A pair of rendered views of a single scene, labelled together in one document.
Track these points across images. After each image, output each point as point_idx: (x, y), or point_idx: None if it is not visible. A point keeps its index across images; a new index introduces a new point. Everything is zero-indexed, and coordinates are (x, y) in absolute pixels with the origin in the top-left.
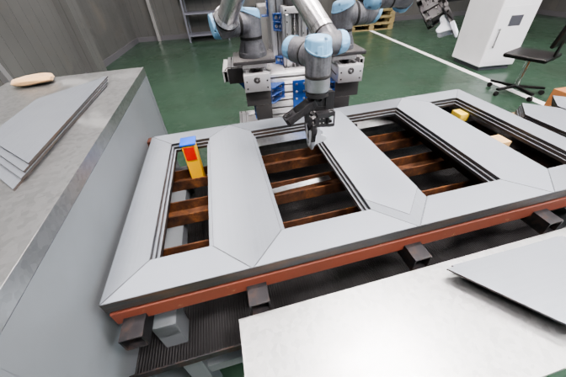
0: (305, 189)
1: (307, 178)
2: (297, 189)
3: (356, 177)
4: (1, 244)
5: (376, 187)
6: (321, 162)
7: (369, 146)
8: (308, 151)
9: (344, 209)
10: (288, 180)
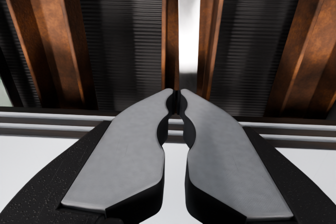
0: (162, 14)
1: (212, 37)
2: (201, 0)
3: (49, 154)
4: None
5: (7, 173)
6: (270, 96)
7: (175, 223)
8: (328, 86)
9: (77, 80)
10: None
